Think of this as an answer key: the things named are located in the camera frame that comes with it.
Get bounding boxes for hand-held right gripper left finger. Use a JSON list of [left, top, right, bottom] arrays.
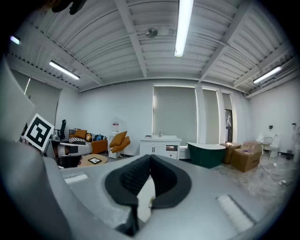
[[105, 154, 151, 236]]

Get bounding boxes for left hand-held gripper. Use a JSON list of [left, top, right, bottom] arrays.
[[23, 113, 93, 169]]

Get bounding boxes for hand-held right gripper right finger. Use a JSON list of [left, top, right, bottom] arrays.
[[150, 154, 192, 210]]

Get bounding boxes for round wooden table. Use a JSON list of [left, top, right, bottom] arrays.
[[78, 153, 109, 168]]

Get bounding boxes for striped black white blanket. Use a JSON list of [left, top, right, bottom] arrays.
[[68, 136, 92, 146]]

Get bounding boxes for orange couch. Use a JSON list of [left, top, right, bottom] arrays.
[[68, 128, 109, 155]]

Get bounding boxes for white sink cabinet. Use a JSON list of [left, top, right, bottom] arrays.
[[139, 135, 182, 160]]

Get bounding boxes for white water dispenser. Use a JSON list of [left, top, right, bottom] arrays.
[[109, 116, 121, 160]]

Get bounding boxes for green bathtub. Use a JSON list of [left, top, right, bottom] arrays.
[[186, 141, 226, 169]]

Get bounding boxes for small cardboard box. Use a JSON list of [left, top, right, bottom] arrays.
[[220, 142, 242, 165]]

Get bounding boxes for wide grey roller blind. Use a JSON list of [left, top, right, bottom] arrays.
[[153, 86, 198, 144]]

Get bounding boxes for large cardboard box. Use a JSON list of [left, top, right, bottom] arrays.
[[230, 141, 263, 173]]

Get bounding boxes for narrow grey roller blind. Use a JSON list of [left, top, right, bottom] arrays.
[[202, 88, 220, 145], [222, 92, 233, 111]]

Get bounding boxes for white toilet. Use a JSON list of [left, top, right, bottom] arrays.
[[269, 133, 281, 158]]

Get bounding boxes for orange cushioned wire chair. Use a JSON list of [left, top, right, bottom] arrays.
[[108, 131, 131, 160]]

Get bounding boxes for thin wire chair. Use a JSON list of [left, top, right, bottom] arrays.
[[260, 136, 274, 151]]

